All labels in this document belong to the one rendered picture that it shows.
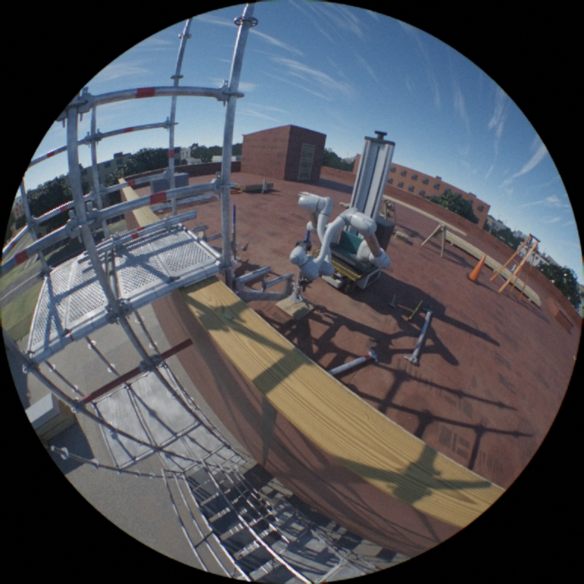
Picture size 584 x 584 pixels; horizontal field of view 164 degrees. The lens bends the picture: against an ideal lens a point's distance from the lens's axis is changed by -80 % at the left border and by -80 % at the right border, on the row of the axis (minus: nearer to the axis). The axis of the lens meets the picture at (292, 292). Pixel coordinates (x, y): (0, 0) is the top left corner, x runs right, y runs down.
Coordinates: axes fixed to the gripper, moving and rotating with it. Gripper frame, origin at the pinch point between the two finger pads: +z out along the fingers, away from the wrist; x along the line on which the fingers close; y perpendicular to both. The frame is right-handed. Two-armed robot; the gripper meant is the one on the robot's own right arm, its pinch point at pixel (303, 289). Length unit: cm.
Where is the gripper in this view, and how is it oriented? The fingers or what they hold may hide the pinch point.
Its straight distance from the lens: 199.7
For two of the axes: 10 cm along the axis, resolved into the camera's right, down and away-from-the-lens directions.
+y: -3.9, -6.1, 6.9
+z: -1.2, 7.7, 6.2
